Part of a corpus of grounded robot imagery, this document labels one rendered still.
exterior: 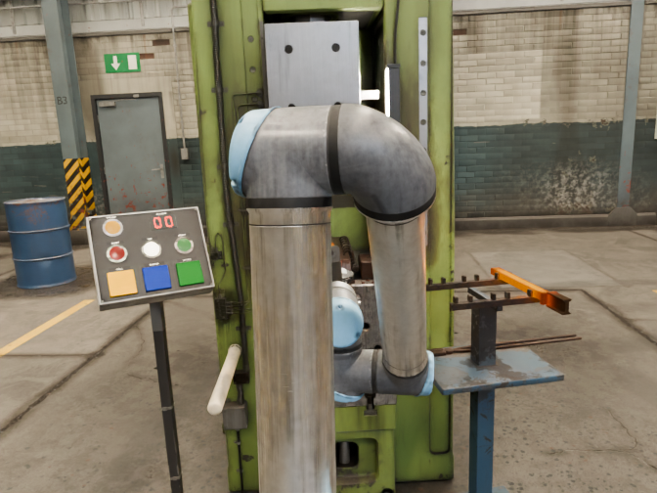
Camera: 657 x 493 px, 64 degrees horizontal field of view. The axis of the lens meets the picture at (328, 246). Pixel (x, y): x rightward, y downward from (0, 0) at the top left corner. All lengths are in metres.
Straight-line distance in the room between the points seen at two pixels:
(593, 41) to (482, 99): 1.59
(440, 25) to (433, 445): 1.60
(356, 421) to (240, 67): 1.31
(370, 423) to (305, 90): 1.17
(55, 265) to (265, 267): 5.52
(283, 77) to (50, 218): 4.57
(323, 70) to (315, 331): 1.21
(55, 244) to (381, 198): 5.58
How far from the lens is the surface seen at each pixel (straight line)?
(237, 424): 2.16
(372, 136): 0.65
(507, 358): 1.90
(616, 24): 8.44
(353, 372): 1.10
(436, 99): 1.97
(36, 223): 6.06
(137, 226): 1.74
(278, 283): 0.67
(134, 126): 8.40
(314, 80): 1.78
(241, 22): 1.96
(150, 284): 1.68
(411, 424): 2.25
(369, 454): 2.12
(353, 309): 1.05
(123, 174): 8.51
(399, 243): 0.75
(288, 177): 0.66
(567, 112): 8.13
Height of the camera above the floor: 1.41
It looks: 12 degrees down
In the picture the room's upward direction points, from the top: 2 degrees counter-clockwise
